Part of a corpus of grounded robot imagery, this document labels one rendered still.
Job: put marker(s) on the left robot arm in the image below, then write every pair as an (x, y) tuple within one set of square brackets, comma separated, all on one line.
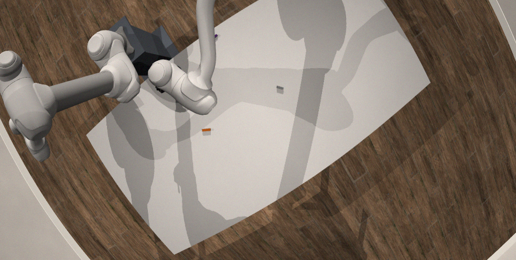
[(192, 90)]

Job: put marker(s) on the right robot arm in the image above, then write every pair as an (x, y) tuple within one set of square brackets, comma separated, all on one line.
[(32, 106)]

